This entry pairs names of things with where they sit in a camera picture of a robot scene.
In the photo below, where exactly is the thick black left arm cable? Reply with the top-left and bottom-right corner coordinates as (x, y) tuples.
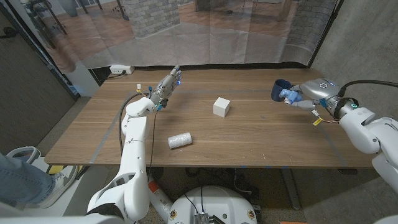
(118, 92), (147, 156)

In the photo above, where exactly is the yellow flat object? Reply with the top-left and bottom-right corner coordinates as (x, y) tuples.
(46, 164), (65, 175)

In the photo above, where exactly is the person's leg in jeans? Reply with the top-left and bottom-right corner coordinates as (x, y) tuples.
(0, 152), (55, 208)

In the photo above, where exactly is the white floor platform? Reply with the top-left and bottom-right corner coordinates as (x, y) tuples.
(21, 157), (109, 218)

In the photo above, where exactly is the light blue toy camera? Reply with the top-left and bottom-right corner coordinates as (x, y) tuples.
(279, 88), (303, 105)

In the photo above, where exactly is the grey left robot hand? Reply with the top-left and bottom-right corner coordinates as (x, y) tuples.
(149, 64), (183, 108)

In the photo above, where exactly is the white cube block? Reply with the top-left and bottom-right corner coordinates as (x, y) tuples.
(213, 96), (231, 118)

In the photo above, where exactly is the white robot torso base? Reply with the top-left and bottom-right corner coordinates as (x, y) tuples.
(167, 185), (258, 224)

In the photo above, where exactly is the white curved frame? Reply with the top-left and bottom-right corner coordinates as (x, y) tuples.
(6, 146), (42, 165)

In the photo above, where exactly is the white power strip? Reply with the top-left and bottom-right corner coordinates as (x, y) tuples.
(109, 64), (136, 75)

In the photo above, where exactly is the printed room backdrop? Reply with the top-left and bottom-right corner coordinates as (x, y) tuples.
(6, 0), (341, 74)

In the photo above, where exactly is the white cylinder with orange label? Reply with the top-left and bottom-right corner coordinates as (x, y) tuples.
(146, 175), (174, 222)

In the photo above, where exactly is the navy blue mug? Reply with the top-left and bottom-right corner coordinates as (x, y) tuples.
(271, 78), (293, 103)

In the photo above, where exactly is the grey finned electronics box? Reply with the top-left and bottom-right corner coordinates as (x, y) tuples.
(194, 213), (226, 224)

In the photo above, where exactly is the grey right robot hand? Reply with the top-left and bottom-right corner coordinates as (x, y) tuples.
(284, 77), (343, 118)

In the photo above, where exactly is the black backdrop pole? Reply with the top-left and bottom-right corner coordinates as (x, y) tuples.
(5, 0), (81, 100)
(307, 0), (345, 67)

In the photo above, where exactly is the grey table leg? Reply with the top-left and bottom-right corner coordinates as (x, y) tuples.
(281, 167), (302, 211)

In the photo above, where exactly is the white sneaker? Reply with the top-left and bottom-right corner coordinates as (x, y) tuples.
(37, 164), (78, 208)

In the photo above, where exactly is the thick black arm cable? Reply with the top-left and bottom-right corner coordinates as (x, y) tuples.
(338, 79), (398, 98)
(118, 92), (147, 156)

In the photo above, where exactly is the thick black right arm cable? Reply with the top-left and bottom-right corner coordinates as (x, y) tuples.
(338, 79), (398, 98)

